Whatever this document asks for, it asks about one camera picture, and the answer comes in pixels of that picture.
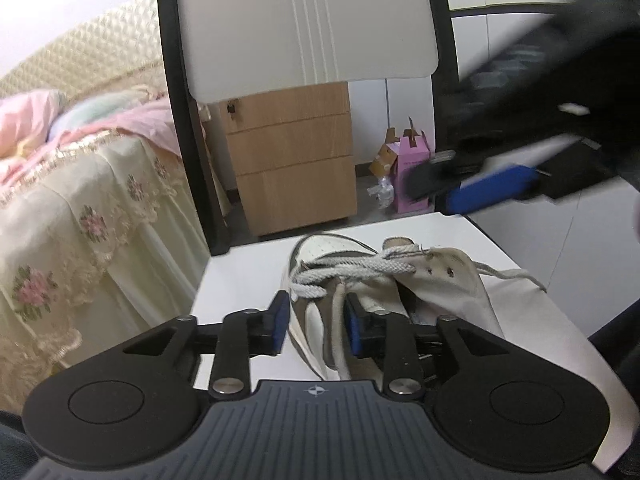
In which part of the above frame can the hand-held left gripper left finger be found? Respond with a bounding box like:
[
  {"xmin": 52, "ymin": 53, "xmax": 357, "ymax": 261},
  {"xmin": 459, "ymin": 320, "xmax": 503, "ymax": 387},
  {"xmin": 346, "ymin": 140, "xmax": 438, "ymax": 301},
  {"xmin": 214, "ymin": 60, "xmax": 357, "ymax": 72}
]
[{"xmin": 122, "ymin": 290, "xmax": 291, "ymax": 402}]

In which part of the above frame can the white shoelace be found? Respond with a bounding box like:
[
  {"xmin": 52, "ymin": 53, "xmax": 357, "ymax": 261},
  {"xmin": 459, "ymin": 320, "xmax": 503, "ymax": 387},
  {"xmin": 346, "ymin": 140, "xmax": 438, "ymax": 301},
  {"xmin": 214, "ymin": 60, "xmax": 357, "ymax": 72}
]
[{"xmin": 290, "ymin": 242, "xmax": 548, "ymax": 302}]

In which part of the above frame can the wooden nightstand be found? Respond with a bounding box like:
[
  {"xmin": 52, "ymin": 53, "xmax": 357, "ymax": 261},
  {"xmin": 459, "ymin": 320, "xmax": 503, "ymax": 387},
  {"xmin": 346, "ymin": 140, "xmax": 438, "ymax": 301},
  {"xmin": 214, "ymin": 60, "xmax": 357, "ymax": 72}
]
[{"xmin": 220, "ymin": 81, "xmax": 358, "ymax": 237}]

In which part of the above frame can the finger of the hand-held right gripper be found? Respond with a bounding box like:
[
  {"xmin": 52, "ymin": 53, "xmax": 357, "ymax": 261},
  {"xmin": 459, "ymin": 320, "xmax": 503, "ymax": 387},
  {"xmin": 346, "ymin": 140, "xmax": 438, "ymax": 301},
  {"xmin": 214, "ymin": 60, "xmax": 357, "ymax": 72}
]
[
  {"xmin": 445, "ymin": 164, "xmax": 540, "ymax": 214},
  {"xmin": 405, "ymin": 152, "xmax": 488, "ymax": 202}
]

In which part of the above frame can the white chair with black frame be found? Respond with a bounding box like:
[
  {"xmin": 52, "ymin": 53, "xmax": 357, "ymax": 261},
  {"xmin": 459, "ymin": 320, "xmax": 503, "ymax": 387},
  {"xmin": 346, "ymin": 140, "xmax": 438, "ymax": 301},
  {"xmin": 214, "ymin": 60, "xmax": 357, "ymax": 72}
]
[{"xmin": 156, "ymin": 0, "xmax": 633, "ymax": 473}]

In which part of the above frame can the pastel pillow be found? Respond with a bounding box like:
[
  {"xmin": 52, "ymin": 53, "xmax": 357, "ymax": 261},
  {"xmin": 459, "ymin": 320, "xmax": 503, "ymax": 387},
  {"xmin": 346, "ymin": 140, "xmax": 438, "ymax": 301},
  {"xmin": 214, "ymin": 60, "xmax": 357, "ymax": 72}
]
[{"xmin": 47, "ymin": 92, "xmax": 146, "ymax": 142}]

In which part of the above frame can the crumpled clear plastic bag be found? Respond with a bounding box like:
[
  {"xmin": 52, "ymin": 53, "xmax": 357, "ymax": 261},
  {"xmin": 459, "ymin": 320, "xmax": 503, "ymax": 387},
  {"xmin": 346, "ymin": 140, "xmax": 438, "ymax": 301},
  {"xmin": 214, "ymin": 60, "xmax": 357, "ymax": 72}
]
[{"xmin": 366, "ymin": 176, "xmax": 397, "ymax": 209}]

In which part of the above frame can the brown cardboard box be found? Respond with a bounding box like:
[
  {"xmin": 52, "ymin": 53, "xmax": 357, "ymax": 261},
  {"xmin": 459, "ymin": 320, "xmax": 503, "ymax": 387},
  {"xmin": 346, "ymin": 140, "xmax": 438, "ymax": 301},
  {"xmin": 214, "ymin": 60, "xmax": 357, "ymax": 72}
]
[{"xmin": 369, "ymin": 127, "xmax": 401, "ymax": 179}]

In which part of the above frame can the pink box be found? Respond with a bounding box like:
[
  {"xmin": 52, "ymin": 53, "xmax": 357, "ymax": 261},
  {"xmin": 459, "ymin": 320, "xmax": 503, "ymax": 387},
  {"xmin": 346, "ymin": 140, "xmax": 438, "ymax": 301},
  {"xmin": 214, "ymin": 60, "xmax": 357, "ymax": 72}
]
[{"xmin": 387, "ymin": 130, "xmax": 436, "ymax": 214}]

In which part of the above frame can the white and brown sneaker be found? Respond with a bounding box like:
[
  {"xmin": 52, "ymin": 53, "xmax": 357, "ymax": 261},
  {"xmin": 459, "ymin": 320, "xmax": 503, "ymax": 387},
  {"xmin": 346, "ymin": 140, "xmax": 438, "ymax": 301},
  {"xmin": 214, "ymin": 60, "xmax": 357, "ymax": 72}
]
[{"xmin": 282, "ymin": 234, "xmax": 506, "ymax": 382}]

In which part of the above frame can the pink pastel duvet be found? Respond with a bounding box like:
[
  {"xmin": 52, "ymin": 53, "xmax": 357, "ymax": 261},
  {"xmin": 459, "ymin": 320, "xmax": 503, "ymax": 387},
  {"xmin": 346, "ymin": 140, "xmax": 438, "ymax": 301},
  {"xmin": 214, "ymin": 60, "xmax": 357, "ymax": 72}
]
[{"xmin": 0, "ymin": 89, "xmax": 183, "ymax": 191}]

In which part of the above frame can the cream quilted bed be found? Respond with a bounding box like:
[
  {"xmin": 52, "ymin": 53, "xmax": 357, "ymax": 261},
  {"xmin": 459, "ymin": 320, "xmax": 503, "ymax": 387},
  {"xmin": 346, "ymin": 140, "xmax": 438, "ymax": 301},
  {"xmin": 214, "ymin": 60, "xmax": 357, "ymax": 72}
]
[{"xmin": 0, "ymin": 0, "xmax": 231, "ymax": 411}]

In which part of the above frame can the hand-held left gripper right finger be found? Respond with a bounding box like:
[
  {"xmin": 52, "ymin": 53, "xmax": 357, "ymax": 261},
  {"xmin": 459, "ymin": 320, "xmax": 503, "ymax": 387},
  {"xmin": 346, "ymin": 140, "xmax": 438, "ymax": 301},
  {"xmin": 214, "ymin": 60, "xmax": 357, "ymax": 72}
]
[{"xmin": 345, "ymin": 292, "xmax": 511, "ymax": 402}]

